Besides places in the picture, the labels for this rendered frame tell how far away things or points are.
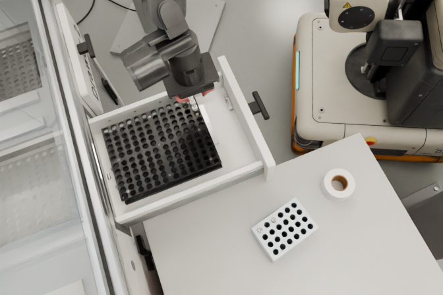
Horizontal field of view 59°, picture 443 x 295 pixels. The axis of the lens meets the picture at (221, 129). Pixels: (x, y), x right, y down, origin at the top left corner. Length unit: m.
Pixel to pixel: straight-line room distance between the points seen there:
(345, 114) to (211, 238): 0.86
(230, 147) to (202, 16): 1.33
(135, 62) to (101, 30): 1.64
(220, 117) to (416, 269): 0.55
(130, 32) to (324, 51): 1.01
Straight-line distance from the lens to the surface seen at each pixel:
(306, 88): 1.63
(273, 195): 0.95
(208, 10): 2.18
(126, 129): 0.89
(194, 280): 0.93
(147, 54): 0.64
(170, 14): 0.61
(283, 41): 2.09
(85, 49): 1.02
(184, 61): 0.65
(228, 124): 0.93
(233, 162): 0.89
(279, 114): 1.87
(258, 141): 0.81
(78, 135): 0.82
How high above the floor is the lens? 1.68
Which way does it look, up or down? 66 degrees down
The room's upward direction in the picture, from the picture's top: 9 degrees counter-clockwise
